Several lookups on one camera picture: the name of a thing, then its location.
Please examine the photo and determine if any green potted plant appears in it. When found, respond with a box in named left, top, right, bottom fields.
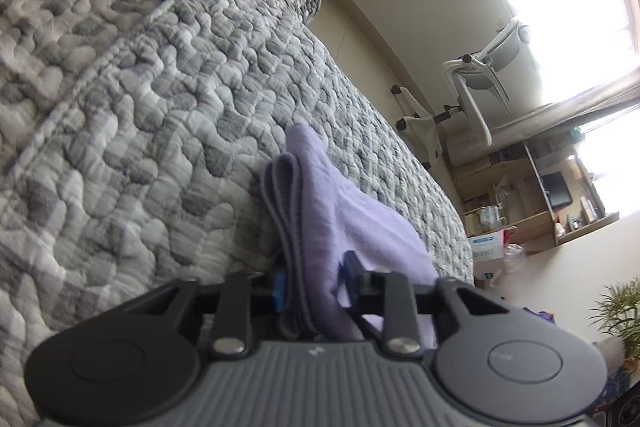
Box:
left=590, top=277, right=640, bottom=375

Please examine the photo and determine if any lavender purple garment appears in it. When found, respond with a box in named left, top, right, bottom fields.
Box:
left=262, top=124, right=437, bottom=340

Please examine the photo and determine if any white grey office chair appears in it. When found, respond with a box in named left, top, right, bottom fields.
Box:
left=390, top=17, right=530, bottom=170

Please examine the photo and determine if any grey white quilted blanket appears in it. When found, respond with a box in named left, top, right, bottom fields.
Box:
left=1, top=0, right=472, bottom=426

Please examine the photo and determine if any wooden desk shelf unit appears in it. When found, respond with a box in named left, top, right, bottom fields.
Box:
left=452, top=128, right=620, bottom=254

